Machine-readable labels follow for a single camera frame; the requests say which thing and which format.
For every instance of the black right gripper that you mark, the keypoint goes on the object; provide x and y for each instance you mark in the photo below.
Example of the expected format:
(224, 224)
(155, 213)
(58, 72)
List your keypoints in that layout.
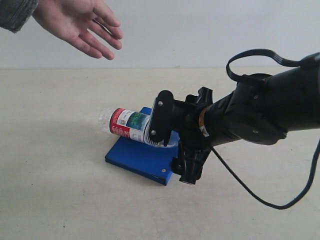
(189, 122)

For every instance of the blue notebook folder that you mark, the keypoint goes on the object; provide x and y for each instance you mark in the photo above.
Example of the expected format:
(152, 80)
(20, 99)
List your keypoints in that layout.
(153, 163)

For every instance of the clear water bottle red cap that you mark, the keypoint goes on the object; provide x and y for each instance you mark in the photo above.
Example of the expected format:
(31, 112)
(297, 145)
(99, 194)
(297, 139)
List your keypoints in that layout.
(132, 125)

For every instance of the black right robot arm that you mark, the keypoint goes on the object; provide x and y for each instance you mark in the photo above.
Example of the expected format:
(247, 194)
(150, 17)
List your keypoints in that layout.
(262, 109)

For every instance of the grey sleeved forearm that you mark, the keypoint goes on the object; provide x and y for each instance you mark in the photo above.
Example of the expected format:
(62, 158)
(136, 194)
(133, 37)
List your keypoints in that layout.
(15, 13)

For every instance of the person's open hand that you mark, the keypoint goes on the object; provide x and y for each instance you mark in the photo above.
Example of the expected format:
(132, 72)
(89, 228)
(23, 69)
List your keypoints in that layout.
(90, 26)

